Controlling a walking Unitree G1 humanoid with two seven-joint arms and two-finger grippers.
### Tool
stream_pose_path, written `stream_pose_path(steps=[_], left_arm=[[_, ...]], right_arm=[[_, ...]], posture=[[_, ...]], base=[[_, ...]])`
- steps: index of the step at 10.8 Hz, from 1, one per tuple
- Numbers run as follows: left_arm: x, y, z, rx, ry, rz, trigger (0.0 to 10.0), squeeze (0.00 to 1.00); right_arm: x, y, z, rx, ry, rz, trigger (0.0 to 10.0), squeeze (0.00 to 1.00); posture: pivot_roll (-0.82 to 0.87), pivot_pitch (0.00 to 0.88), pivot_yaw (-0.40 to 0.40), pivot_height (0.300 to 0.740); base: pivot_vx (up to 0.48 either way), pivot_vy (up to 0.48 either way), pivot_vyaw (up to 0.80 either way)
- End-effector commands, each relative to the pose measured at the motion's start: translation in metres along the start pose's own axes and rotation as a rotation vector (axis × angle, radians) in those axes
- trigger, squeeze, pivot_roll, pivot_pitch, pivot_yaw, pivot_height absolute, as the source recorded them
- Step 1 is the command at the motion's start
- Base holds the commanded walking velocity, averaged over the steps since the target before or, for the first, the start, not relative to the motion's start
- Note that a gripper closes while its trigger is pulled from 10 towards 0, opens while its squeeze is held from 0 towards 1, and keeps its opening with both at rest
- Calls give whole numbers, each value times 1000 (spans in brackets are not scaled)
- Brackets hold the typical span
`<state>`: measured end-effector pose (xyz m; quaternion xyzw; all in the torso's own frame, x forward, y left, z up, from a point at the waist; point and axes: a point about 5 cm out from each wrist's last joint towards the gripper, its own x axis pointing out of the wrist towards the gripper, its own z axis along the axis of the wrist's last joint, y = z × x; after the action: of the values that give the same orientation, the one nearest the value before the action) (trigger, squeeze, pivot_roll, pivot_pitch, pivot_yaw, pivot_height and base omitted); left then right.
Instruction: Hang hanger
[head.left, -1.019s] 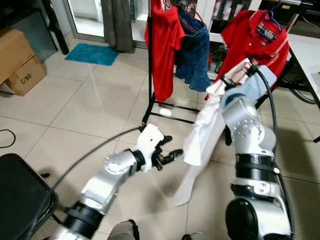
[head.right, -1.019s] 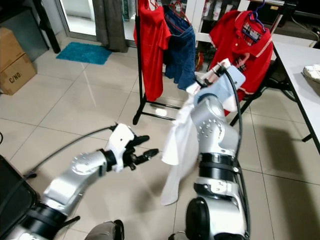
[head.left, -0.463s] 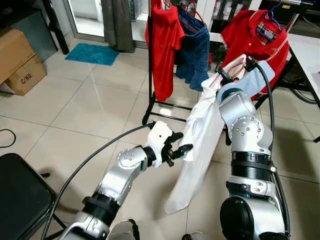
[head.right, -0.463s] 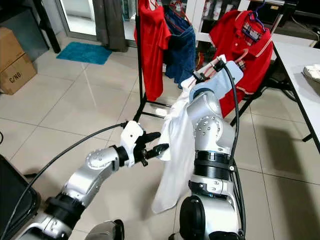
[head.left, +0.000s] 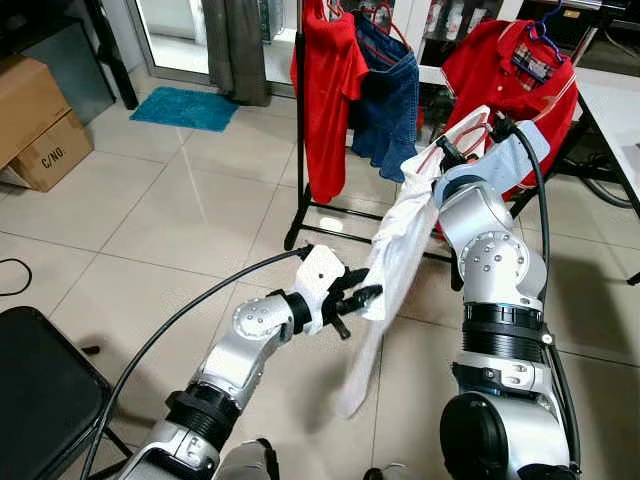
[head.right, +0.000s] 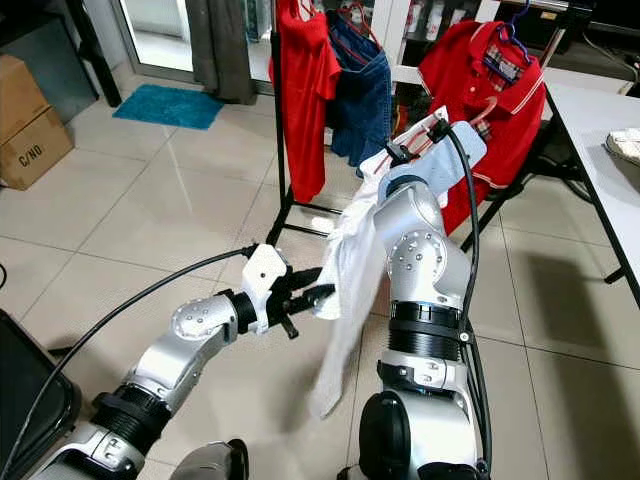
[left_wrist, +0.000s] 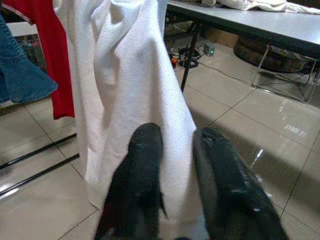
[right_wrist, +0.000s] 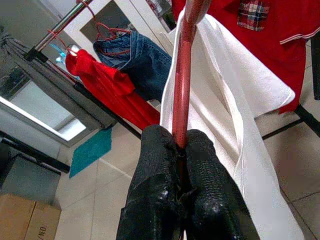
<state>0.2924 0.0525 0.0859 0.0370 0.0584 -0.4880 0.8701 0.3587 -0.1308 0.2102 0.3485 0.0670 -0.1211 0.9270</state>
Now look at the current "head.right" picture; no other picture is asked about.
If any blue denim garment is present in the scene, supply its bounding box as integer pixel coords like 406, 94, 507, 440
325, 10, 393, 171

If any red wire hanger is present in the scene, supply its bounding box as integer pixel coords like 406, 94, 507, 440
335, 3, 381, 46
365, 95, 501, 178

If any grey robot left leg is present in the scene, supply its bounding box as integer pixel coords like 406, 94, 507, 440
170, 438, 251, 480

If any grey curtain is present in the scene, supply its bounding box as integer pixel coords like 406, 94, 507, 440
188, 0, 258, 106

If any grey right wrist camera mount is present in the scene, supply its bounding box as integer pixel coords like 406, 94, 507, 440
380, 120, 488, 201

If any thin white garment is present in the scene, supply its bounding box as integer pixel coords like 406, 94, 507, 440
308, 105, 451, 419

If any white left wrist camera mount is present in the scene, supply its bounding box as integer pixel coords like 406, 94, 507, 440
240, 243, 289, 333

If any plain cardboard box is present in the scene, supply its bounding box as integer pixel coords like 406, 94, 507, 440
0, 55, 51, 151

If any black chair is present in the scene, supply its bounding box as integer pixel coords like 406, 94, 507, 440
0, 310, 83, 480

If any red polo shirt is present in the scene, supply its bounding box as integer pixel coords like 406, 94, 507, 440
418, 20, 549, 236

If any printed cardboard box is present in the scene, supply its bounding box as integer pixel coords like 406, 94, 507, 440
0, 108, 76, 191

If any blue hanger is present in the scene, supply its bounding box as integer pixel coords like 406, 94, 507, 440
500, 0, 537, 57

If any blue floor mat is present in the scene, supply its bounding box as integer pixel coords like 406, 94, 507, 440
112, 84, 223, 131

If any dark cabinet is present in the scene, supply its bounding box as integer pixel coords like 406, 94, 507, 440
0, 0, 121, 111

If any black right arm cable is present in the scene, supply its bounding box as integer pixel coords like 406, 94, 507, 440
435, 120, 496, 476

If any black clothes rack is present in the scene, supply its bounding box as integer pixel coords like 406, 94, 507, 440
263, 0, 601, 279

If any cream white garment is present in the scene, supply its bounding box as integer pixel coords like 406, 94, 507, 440
605, 128, 640, 167

